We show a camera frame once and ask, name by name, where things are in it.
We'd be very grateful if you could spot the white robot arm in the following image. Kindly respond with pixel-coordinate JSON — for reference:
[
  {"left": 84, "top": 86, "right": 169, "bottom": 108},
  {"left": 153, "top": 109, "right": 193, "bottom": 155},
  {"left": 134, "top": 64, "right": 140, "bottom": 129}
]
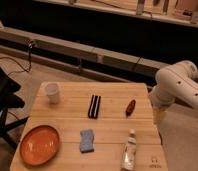
[{"left": 149, "top": 60, "right": 198, "bottom": 124}]

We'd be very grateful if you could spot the black white striped block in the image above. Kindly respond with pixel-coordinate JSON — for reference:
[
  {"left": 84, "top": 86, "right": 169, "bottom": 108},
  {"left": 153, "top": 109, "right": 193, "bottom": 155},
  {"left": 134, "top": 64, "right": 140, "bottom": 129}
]
[{"left": 88, "top": 95, "right": 101, "bottom": 119}]

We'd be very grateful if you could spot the red brown oblong object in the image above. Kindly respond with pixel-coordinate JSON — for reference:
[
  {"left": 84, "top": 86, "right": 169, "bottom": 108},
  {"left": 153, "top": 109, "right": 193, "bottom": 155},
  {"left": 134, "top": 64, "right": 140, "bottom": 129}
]
[{"left": 125, "top": 100, "right": 136, "bottom": 116}]

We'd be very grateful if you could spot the white paper cup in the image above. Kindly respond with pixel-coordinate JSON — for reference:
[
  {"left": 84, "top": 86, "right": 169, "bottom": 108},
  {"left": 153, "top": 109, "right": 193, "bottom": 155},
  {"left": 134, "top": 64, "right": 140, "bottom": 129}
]
[{"left": 45, "top": 83, "right": 60, "bottom": 104}]

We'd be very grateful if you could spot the blue sponge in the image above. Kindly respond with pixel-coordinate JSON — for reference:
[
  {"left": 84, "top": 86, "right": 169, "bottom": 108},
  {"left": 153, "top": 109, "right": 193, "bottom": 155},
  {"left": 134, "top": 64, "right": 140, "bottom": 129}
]
[{"left": 79, "top": 129, "right": 94, "bottom": 153}]

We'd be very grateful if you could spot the white squeeze tube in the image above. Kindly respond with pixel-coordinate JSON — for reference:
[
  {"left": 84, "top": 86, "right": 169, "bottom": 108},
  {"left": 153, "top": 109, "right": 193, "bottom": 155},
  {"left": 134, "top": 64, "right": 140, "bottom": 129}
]
[{"left": 121, "top": 129, "right": 137, "bottom": 171}]

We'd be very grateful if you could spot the orange plate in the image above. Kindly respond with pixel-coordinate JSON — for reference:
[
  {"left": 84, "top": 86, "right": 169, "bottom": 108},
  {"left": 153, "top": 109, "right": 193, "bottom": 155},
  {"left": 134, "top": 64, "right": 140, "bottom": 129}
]
[{"left": 19, "top": 125, "right": 60, "bottom": 166}]

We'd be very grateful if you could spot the black office chair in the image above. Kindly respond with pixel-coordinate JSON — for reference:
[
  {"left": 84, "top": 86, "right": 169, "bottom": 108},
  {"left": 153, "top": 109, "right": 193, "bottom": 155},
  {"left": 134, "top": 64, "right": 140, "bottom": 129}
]
[{"left": 0, "top": 67, "right": 28, "bottom": 149}]

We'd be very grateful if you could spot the grey metal rail beam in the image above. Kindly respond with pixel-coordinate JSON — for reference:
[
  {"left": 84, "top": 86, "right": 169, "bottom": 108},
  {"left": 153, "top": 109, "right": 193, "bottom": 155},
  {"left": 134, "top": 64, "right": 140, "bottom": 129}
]
[{"left": 0, "top": 27, "right": 198, "bottom": 88}]

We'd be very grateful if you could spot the black cable on floor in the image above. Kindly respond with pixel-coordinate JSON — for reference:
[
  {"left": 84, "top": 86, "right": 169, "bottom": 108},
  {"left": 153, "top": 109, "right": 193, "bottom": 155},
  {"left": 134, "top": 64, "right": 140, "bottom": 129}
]
[{"left": 0, "top": 39, "right": 36, "bottom": 76}]

